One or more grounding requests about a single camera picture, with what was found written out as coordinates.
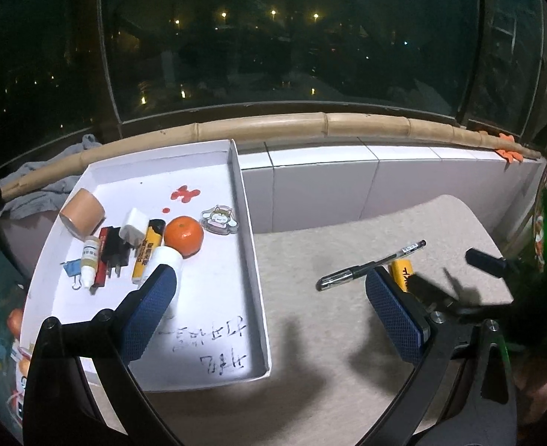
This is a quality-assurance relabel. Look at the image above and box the orange tangerine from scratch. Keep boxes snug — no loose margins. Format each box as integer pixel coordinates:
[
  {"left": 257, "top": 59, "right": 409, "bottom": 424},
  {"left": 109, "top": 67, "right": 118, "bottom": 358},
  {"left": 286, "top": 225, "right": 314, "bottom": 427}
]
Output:
[{"left": 164, "top": 216, "right": 204, "bottom": 259}]

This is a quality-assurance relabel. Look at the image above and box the black gel pen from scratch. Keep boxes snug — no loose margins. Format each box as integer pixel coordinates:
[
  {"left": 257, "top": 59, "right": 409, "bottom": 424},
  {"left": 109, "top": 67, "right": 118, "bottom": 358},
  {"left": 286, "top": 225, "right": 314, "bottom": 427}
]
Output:
[{"left": 315, "top": 240, "right": 427, "bottom": 292}]

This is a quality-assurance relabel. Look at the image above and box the tan tape roll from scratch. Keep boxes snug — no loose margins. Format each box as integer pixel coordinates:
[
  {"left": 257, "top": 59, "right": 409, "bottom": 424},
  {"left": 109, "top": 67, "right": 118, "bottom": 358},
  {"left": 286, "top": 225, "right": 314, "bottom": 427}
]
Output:
[{"left": 59, "top": 188, "right": 105, "bottom": 240}]

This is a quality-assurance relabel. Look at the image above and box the grey cloth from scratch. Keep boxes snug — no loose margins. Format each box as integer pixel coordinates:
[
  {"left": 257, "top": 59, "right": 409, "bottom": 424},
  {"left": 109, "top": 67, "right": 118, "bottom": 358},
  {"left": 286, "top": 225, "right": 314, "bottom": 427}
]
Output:
[{"left": 0, "top": 134, "right": 101, "bottom": 220}]

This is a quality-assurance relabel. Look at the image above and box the yellow black lighter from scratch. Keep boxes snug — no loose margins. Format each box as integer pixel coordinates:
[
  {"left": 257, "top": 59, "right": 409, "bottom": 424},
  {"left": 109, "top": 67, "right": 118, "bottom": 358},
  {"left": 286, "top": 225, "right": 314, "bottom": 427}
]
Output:
[{"left": 388, "top": 258, "right": 414, "bottom": 293}]

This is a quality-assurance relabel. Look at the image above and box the white charger plug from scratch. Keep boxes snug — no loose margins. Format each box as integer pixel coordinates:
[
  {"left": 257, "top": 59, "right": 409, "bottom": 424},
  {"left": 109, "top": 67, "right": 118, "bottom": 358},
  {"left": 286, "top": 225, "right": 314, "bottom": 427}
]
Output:
[{"left": 118, "top": 207, "right": 149, "bottom": 249}]

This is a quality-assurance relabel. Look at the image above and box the white cardboard tray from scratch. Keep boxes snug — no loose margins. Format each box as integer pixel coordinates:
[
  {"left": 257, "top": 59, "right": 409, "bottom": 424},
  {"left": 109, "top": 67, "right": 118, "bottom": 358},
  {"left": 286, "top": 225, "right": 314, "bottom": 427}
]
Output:
[{"left": 18, "top": 138, "right": 273, "bottom": 393}]

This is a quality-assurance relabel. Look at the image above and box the white round bottle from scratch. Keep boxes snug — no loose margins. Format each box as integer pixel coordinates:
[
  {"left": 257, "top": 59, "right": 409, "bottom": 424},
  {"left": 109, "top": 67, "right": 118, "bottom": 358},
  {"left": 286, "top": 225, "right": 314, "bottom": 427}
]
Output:
[{"left": 146, "top": 246, "right": 184, "bottom": 284}]

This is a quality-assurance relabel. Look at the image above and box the black charger plug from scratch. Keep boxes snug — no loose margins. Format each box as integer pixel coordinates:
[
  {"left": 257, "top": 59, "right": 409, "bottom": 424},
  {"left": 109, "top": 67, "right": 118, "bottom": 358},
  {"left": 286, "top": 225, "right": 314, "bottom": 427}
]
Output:
[{"left": 106, "top": 227, "right": 130, "bottom": 278}]

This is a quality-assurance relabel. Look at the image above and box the blue binder clip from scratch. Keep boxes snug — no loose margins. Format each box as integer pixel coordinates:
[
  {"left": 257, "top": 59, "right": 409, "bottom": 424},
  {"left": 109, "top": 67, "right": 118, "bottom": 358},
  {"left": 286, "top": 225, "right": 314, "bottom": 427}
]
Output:
[{"left": 62, "top": 259, "right": 82, "bottom": 290}]

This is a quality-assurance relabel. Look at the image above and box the small yellow dropper bottle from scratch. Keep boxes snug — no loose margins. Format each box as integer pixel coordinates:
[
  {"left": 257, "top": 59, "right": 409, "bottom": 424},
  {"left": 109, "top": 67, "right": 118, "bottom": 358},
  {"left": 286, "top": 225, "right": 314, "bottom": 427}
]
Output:
[{"left": 80, "top": 236, "right": 100, "bottom": 289}]

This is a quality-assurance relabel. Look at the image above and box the bamboo pole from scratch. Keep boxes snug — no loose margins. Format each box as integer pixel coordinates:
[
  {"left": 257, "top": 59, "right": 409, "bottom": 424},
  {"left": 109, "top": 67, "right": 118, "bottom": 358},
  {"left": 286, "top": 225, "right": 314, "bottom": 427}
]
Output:
[{"left": 0, "top": 113, "right": 541, "bottom": 200}]

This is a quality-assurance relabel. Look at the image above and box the yellow lighter in tray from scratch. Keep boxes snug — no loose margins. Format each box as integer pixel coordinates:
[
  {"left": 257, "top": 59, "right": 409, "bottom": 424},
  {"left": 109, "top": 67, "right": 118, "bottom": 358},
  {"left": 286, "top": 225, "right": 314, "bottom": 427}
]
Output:
[{"left": 132, "top": 219, "right": 166, "bottom": 285}]

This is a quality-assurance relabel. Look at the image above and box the cartoon acrylic keychain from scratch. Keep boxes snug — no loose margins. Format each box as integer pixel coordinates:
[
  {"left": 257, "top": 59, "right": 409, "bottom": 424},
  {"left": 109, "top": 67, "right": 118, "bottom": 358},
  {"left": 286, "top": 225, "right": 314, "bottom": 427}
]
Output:
[{"left": 200, "top": 204, "right": 238, "bottom": 236}]

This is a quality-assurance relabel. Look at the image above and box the orange cloth on sill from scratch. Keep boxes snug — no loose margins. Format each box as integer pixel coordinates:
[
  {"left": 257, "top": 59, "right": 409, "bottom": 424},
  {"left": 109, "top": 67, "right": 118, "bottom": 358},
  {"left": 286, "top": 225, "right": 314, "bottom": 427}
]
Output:
[{"left": 479, "top": 131, "right": 527, "bottom": 167}]

